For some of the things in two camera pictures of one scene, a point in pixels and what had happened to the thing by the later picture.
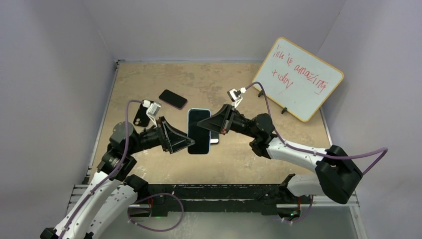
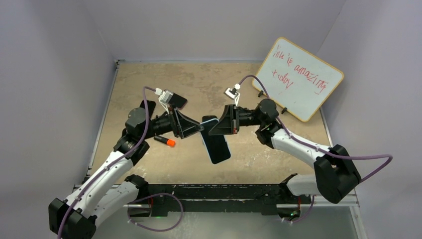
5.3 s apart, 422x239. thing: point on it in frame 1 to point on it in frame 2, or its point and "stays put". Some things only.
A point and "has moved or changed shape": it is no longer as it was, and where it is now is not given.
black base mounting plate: [215, 198] stays put
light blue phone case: [201, 136] to [215, 145]
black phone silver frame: [214, 137] has moved or changed shape
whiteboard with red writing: [295, 79] stays put
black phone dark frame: [201, 136] to [215, 145]
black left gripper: [175, 139] to [181, 126]
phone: [173, 99] stays put
